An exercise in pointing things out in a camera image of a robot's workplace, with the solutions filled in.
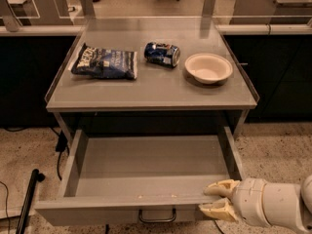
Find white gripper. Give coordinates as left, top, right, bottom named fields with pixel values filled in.
left=199, top=178, right=270, bottom=227

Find grey top drawer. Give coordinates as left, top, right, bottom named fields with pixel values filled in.
left=35, top=127, right=244, bottom=225

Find grey desk background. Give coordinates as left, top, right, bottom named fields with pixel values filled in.
left=0, top=0, right=73, bottom=26
left=230, top=0, right=312, bottom=24

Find blue soda can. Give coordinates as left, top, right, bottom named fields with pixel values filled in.
left=144, top=42, right=180, bottom=67

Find black pole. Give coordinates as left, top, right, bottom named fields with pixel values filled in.
left=16, top=169, right=45, bottom=234

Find white bowl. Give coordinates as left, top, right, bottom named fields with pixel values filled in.
left=185, top=54, right=233, bottom=85

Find black floor cable left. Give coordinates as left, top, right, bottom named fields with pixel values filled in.
left=48, top=126, right=71, bottom=181

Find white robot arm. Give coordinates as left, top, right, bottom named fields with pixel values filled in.
left=199, top=175, right=312, bottom=234

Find grey desk left background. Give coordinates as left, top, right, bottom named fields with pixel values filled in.
left=0, top=0, right=73, bottom=26

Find grey desk right background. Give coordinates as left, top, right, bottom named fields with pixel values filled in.
left=230, top=0, right=312, bottom=24

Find blue chip bag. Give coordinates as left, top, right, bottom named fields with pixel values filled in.
left=71, top=44, right=137, bottom=80

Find grey drawer cabinet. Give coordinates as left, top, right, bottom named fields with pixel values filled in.
left=47, top=17, right=258, bottom=136

